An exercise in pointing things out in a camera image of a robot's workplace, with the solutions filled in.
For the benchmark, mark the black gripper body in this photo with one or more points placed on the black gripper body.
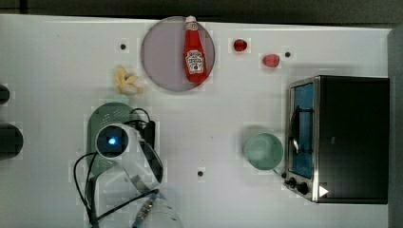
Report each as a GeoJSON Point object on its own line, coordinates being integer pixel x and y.
{"type": "Point", "coordinates": [146, 129]}

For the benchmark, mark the green plastic strainer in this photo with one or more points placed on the green plastic strainer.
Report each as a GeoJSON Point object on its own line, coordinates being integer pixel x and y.
{"type": "Point", "coordinates": [110, 113]}

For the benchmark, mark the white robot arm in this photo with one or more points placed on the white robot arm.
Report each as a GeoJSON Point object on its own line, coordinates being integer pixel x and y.
{"type": "Point", "coordinates": [126, 195]}

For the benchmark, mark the yellow peeled banana toy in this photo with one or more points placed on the yellow peeled banana toy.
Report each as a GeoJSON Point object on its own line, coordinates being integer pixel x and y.
{"type": "Point", "coordinates": [126, 84]}

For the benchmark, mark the grey round plate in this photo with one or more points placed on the grey round plate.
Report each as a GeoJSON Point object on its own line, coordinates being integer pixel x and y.
{"type": "Point", "coordinates": [162, 54]}

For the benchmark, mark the red ketchup bottle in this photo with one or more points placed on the red ketchup bottle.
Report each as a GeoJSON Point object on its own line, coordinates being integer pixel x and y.
{"type": "Point", "coordinates": [193, 53]}

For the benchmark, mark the green plastic cup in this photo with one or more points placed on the green plastic cup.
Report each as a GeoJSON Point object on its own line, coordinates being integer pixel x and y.
{"type": "Point", "coordinates": [264, 151]}

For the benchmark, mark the dark red strawberry toy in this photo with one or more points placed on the dark red strawberry toy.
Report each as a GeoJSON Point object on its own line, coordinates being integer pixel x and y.
{"type": "Point", "coordinates": [240, 45]}

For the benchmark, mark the large black cylinder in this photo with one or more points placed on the large black cylinder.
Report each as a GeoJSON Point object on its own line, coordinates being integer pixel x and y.
{"type": "Point", "coordinates": [11, 141]}

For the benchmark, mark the pink strawberry toy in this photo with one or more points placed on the pink strawberry toy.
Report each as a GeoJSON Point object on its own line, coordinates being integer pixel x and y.
{"type": "Point", "coordinates": [271, 60]}

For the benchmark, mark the small black cylinder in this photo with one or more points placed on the small black cylinder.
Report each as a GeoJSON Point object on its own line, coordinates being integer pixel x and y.
{"type": "Point", "coordinates": [4, 94]}

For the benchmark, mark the silver black toaster oven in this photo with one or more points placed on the silver black toaster oven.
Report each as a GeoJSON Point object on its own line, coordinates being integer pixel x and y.
{"type": "Point", "coordinates": [337, 139]}

